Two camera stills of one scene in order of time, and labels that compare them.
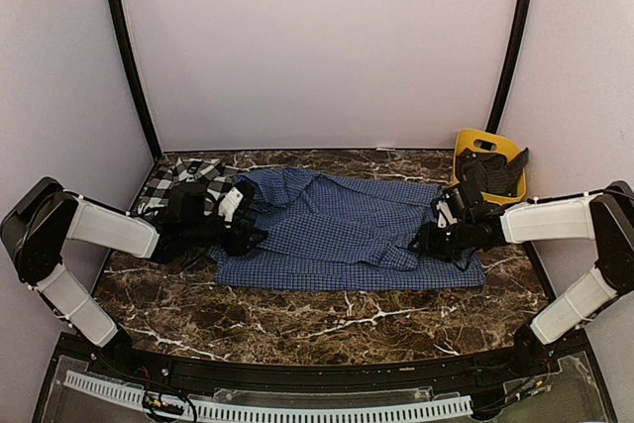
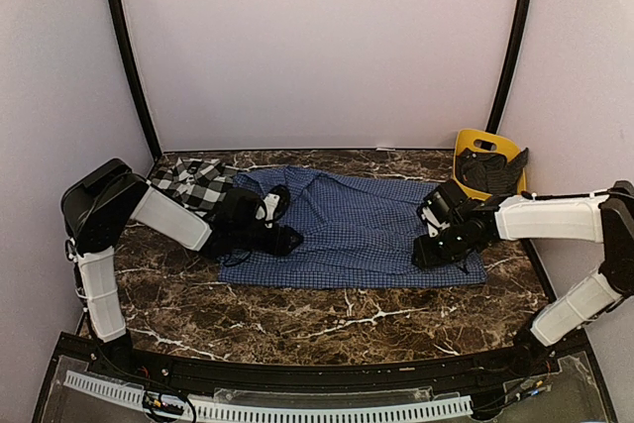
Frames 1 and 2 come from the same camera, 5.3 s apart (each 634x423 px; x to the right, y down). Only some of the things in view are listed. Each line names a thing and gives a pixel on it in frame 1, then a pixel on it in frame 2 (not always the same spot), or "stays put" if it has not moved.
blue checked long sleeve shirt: (332, 230) stays put
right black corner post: (513, 70) stays put
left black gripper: (238, 242) -> (277, 245)
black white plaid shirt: (207, 175) stays put
